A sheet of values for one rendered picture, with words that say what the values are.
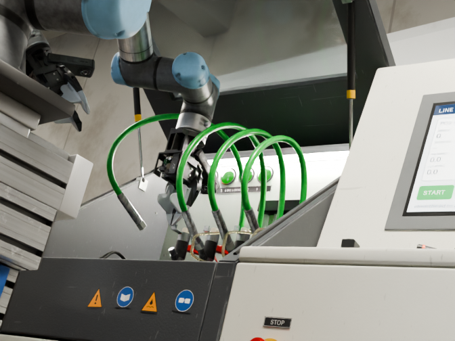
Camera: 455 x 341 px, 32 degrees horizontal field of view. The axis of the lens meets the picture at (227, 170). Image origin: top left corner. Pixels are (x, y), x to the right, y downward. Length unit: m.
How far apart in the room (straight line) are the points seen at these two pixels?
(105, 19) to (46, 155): 0.21
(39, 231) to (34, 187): 0.06
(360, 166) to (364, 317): 0.53
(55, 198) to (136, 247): 1.00
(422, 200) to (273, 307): 0.41
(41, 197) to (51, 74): 0.78
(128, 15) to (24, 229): 0.33
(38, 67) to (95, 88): 3.47
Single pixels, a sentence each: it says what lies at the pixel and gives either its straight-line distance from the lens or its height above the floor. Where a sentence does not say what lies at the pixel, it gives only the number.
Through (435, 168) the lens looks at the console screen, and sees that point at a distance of 1.58.
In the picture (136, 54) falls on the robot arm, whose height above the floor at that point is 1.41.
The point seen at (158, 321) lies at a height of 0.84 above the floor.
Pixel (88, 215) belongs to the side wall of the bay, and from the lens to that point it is 2.01.
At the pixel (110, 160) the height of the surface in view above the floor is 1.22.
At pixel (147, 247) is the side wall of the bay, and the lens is 2.17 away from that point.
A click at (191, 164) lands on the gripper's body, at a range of 1.76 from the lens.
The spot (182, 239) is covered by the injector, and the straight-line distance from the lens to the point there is 1.78.
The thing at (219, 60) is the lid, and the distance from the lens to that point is 2.10.
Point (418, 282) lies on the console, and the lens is 1.18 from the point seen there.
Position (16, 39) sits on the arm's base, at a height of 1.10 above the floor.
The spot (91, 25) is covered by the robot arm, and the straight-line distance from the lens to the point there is 1.15.
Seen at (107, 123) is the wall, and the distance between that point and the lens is 5.05.
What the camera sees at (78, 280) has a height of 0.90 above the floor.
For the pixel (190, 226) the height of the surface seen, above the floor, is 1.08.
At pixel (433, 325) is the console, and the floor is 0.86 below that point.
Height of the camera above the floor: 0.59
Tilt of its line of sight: 22 degrees up
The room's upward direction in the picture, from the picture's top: 14 degrees clockwise
